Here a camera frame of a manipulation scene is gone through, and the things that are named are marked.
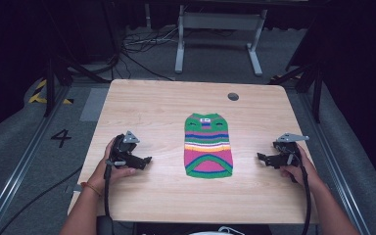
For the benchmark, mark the aluminium floor rail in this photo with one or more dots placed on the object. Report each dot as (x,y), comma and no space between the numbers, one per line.
(16,169)
(336,169)

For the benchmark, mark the grey table grommet cap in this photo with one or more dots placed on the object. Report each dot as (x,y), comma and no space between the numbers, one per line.
(233,96)

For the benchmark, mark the white metal table frame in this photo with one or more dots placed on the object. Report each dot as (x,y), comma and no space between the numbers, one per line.
(220,21)

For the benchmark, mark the black metal stand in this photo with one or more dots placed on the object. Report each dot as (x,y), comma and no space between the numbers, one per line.
(316,91)
(50,84)

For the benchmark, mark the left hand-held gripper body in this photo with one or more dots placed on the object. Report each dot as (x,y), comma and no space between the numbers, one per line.
(122,150)

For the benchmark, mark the person's left hand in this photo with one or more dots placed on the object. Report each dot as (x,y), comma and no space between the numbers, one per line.
(101,176)

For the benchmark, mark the striped knitted pet sweater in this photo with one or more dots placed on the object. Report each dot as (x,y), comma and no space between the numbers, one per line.
(208,147)

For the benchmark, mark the yellow black hazard tape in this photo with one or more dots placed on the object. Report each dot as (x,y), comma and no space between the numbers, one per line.
(39,94)

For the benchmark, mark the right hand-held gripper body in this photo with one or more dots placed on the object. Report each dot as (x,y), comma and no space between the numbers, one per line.
(287,150)

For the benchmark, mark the person's right hand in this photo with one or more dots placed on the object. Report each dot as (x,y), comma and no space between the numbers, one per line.
(306,171)

